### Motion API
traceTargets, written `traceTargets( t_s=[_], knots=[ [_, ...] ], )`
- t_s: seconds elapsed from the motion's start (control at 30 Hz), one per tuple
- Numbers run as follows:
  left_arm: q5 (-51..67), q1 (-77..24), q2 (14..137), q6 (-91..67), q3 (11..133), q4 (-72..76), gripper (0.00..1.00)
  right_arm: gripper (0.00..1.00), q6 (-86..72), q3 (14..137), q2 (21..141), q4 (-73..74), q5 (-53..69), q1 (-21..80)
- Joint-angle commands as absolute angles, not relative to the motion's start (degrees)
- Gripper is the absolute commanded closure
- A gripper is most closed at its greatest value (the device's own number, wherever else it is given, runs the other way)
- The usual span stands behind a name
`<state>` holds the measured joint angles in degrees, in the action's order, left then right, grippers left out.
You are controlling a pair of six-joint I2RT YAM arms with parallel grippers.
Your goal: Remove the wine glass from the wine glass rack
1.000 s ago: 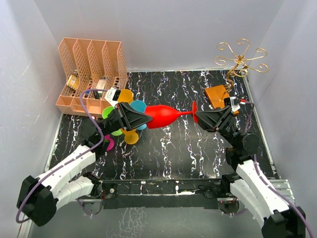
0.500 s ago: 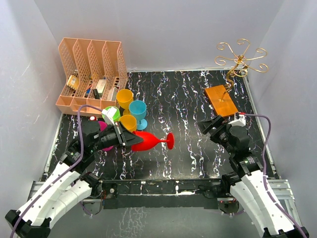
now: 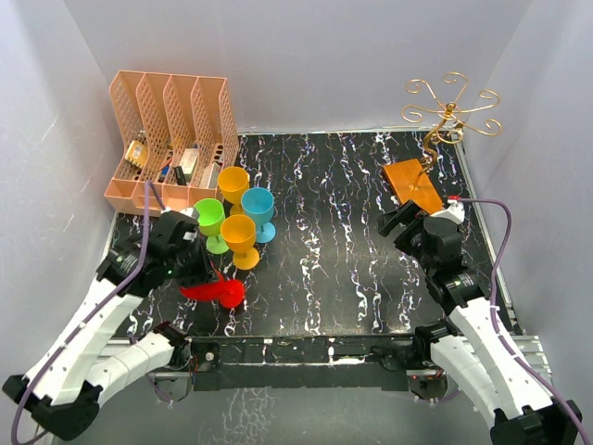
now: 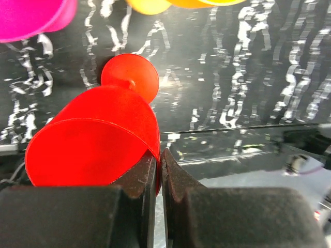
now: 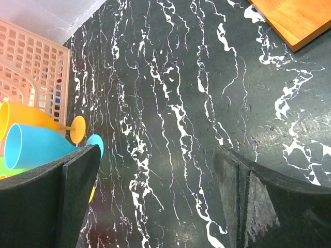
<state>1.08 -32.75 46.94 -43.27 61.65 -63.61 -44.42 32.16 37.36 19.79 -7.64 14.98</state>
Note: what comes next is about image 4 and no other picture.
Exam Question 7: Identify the black front base bar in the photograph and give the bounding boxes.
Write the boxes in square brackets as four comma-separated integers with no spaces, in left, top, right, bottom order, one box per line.
[269,123,330,169]

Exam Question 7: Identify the yellow-orange wine glass front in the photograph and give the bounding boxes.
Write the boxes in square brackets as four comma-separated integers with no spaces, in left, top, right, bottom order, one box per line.
[169,0,245,9]

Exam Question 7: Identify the magenta wine glass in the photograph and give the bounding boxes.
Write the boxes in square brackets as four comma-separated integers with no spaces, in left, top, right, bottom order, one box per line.
[1,1,78,43]

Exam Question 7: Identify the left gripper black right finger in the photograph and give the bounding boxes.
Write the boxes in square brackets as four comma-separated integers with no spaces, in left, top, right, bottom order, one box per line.
[161,149,326,247]

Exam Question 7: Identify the red wine glass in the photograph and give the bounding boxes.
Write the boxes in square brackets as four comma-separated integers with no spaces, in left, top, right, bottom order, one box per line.
[25,53,160,187]

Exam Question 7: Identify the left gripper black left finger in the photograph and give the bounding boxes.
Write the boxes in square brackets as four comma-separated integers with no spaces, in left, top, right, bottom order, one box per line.
[1,151,157,247]

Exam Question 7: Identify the orange wine glass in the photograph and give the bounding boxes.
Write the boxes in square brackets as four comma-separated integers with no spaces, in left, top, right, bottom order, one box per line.
[126,0,171,15]

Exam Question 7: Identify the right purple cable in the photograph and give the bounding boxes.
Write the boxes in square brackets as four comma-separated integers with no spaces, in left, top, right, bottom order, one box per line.
[284,154,331,178]

